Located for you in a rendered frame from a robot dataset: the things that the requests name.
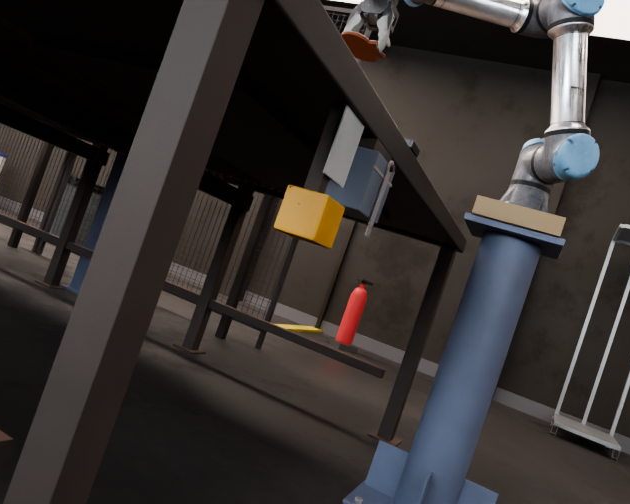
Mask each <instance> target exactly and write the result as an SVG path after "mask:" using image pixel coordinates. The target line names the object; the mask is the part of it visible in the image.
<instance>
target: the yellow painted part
mask: <svg viewBox="0 0 630 504"><path fill-rule="evenodd" d="M344 110H345V108H340V107H335V106H332V107H331V110H330V113H329V115H328V118H327V121H326V124H325V127H324V130H323V133H322V136H321V138H320V141H319V144H318V147H317V150H316V153H315V156H314V158H313V161H312V164H311V167H310V170H309V173H308V176H307V179H306V181H305V184H304V187H303V188H301V187H298V186H294V185H288V187H287V190H286V192H285V195H284V198H283V201H282V204H281V207H280V210H279V212H278V215H277V218H276V221H275V224H274V228H275V229H276V230H278V231H280V232H282V233H285V234H287V235H289V236H291V237H294V238H296V239H299V240H302V241H306V242H309V243H312V244H315V245H318V246H321V247H324V248H327V249H331V248H332V245H333V242H334V239H335V236H336V234H337V231H338V228H339V225H340V222H341V219H342V216H343V213H344V210H345V207H343V206H342V205H341V204H339V203H338V202H337V201H335V200H334V199H333V198H331V197H330V196H328V195H326V194H325V191H326V188H327V185H328V183H329V180H330V178H329V177H328V176H327V175H326V174H324V173H323V170H324V167H325V164H326V162H327V159H328V156H329V153H330V150H331V147H332V144H333V141H334V139H335V136H336V133H337V130H338V127H339V124H340V121H341V118H342V116H343V113H344Z"/></svg>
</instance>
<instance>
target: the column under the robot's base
mask: <svg viewBox="0 0 630 504"><path fill-rule="evenodd" d="M464 220H465V222H466V224H467V226H468V229H469V231H470V233H471V235H472V236H475V237H479V238H482V239H481V242H480V245H479V248H478V251H477V254H476V257H475V260H474V263H473V265H472V268H471V271H470V274H469V277H468V280H467V283H466V286H465V289H464V292H463V295H462V298H461V301H460V304H459V307H458V310H457V313H456V316H455V319H454V322H453V325H452V328H451V331H450V334H449V336H448V339H447V342H446V345H445V348H444V351H443V354H442V357H441V360H440V363H439V366H438V369H437V372H436V375H435V378H434V381H433V384H432V387H431V390H430V393H429V396H428V399H427V402H426V405H425V408H424V410H423V413H422V416H421V419H420V422H419V425H418V428H417V431H416V434H415V437H414V440H413V443H412V446H411V449H410V452H409V453H408V452H406V451H404V450H402V449H400V448H397V447H395V446H393V445H391V444H389V443H386V442H384V441H382V440H379V443H378V446H377V449H376V452H375V455H374V458H373V461H372V464H371V467H370V470H369V473H368V475H367V478H366V479H365V480H364V481H363V482H362V483H361V484H360V485H359V486H357V487H356V488H355V489H354V490H353V491H352V492H351V493H350V494H348V495H347V496H346V497H345V498H344V499H343V501H342V503H343V504H496V501H497V498H498V495H499V494H498V493H496V492H493V491H491V490H489V489H487V488H485V487H483V486H480V485H478V484H476V483H474V482H472V481H469V480H467V479H465V478H466V475H467V472H468V469H469V466H470V463H471V460H472V457H473V454H474V451H475V448H476V445H477V442H478V439H479V436H480V433H481V430H482V427H483V424H484V421H485V418H486V415H487V412H488V409H489V406H490V403H491V400H492V397H493V394H494V391H495V388H496V385H497V382H498V379H499V376H500V373H501V370H502V367H503V364H504V361H505V358H506V355H507V352H508V349H509V346H510V344H511V341H512V338H513V335H514V332H515V329H516V326H517V323H518V320H519V317H520V314H521V311H522V308H523V305H524V302H525V299H526V296H527V293H528V290H529V287H530V284H531V281H532V278H533V275H534V272H535V269H536V266H537V263H538V260H539V257H540V255H542V256H545V257H549V258H552V259H556V260H557V259H558V257H559V255H560V253H561V251H562V248H563V246H564V244H565V241H566V240H565V239H563V238H559V237H556V236H552V235H548V234H545V233H541V232H537V231H533V230H530V229H526V228H522V227H519V226H515V225H511V224H508V223H504V222H500V221H496V220H493V219H489V218H485V217H482V216H478V215H474V214H471V213H467V212H466V213H465V215H464Z"/></svg>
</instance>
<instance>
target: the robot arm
mask: <svg viewBox="0 0 630 504"><path fill-rule="evenodd" d="M398 1H399V0H363V1H361V2H360V3H359V4H358V5H357V6H356V7H355V8H354V9H353V10H352V12H351V14H350V16H349V18H348V20H347V23H346V27H345V29H344V31H354V32H357V33H359V30H360V28H361V27H362V26H363V24H365V26H366V27H367V28H368V30H372V31H379V33H378V36H379V40H378V42H377V44H378V48H379V49H378V51H379V53H381V52H382V51H383V49H384V48H385V46H386V45H387V46H388V47H390V39H389V35H390V31H391V33H393V31H394V28H395V25H396V23H397V20H398V17H399V13H398V11H397V8H396V6H397V4H398ZM404 1H405V2H406V3H407V4H408V5H409V6H412V7H417V6H420V5H422V4H423V3H425V4H429V5H432V6H436V7H439V8H443V9H446V10H450V11H453V12H457V13H460V14H464V15H467V16H471V17H474V18H478V19H481V20H485V21H488V22H492V23H495V24H499V25H502V26H506V27H509V28H510V30H511V32H513V33H516V34H520V35H524V36H528V37H534V38H551V39H552V40H553V63H552V92H551V121H550V127H549V128H548V129H547V130H546V131H545V132H544V138H542V139H540V138H536V139H532V140H529V141H528V142H526V143H525V144H524V146H523V148H522V150H521V152H520V154H519V159H518V162H517V165H516V168H515V171H514V174H513V177H512V180H511V183H510V186H509V188H508V190H507V191H506V193H505V194H504V195H503V196H502V198H501V199H500V200H499V201H503V202H507V203H511V204H515V205H519V206H522V207H526V208H530V209H534V210H538V211H542V212H546V213H549V210H548V199H549V196H550V193H551V190H552V187H553V184H555V183H561V182H566V181H568V182H570V181H575V180H578V179H580V178H584V177H586V176H587V175H589V174H590V173H591V172H592V171H593V170H594V169H595V167H596V166H597V164H598V161H599V156H600V151H599V146H598V144H597V143H595V139H594V138H593V137H591V130H590V129H589V128H588V127H587V126H586V125H585V106H586V76H587V46H588V36H589V35H590V34H591V33H592V32H593V31H594V25H595V15H596V14H598V13H599V12H600V10H601V9H602V7H603V5H604V2H605V0H404ZM363 14H364V15H365V16H364V19H365V22H364V19H363V18H362V17H363ZM394 18H396V21H395V23H394V26H392V23H393V21H394Z"/></svg>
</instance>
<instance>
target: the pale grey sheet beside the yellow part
mask: <svg viewBox="0 0 630 504"><path fill-rule="evenodd" d="M363 130H364V126H363V124H362V123H361V122H360V120H359V119H358V118H357V117H356V115H355V114H354V113H353V111H352V110H351V109H350V107H349V106H348V105H346V107H345V110H344V113H343V116H342V118H341V121H340V124H339V127H338V130H337V133H336V136H335V139H334V141H333V144H332V147H331V150H330V153H329V156H328V159H327V162H326V164H325V167H324V170H323V173H324V174H326V175H327V176H328V177H329V178H330V179H332V180H333V181H334V182H335V183H336V184H338V185H339V186H340V187H341V188H344V185H345V182H346V179H347V176H348V173H349V170H350V167H351V164H352V162H353V159H354V156H355V153H356V150H357V147H358V144H359V141H360V138H361V136H362V133H363Z"/></svg>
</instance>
